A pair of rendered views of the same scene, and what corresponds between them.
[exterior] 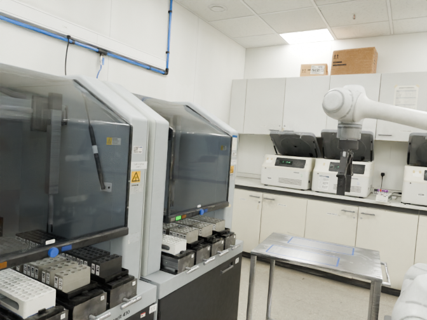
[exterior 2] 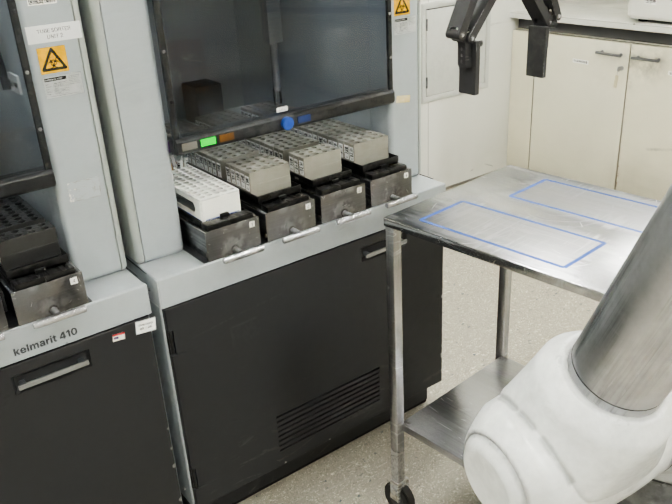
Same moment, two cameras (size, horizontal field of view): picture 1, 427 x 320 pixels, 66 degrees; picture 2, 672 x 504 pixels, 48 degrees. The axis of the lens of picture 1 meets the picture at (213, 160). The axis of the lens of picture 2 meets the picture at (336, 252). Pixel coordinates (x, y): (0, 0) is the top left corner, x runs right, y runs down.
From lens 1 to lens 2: 0.77 m
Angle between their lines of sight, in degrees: 32
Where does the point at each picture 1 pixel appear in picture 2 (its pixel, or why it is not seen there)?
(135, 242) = (90, 198)
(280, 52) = not seen: outside the picture
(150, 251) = (144, 215)
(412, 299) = (509, 392)
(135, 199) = (64, 108)
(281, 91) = not seen: outside the picture
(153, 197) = (122, 100)
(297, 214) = not seen: outside the picture
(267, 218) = (639, 112)
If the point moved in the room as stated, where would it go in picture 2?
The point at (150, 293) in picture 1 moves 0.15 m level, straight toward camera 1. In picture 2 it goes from (129, 299) to (92, 337)
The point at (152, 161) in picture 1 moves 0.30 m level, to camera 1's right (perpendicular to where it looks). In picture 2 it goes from (98, 18) to (237, 19)
